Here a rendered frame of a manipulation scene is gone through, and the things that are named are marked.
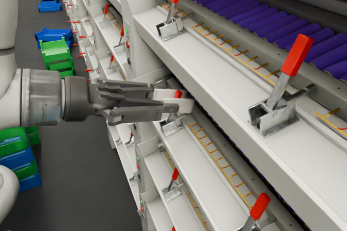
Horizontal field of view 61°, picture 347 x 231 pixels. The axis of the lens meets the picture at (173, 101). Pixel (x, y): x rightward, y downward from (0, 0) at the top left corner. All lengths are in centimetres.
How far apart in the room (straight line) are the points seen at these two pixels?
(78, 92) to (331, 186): 36
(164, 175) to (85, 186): 83
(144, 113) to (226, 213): 20
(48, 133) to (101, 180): 55
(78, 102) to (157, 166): 39
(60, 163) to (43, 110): 126
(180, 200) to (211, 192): 25
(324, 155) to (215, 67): 18
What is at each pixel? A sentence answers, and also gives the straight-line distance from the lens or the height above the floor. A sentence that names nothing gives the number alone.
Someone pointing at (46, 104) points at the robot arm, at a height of 90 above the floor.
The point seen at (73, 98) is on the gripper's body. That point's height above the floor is 89.
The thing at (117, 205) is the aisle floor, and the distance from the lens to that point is 145.
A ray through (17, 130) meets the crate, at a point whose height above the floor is 35.
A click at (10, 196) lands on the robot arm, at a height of 41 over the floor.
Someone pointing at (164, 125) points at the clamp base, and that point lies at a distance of 60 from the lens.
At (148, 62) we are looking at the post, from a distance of 69.
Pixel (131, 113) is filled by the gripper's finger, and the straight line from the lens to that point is 48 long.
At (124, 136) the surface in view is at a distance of 124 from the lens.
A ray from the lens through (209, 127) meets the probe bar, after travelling 55.
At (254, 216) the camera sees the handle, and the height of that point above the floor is 82.
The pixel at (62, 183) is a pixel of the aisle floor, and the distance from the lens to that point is 161.
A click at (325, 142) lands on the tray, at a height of 97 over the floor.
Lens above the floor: 113
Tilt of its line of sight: 33 degrees down
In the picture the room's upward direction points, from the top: straight up
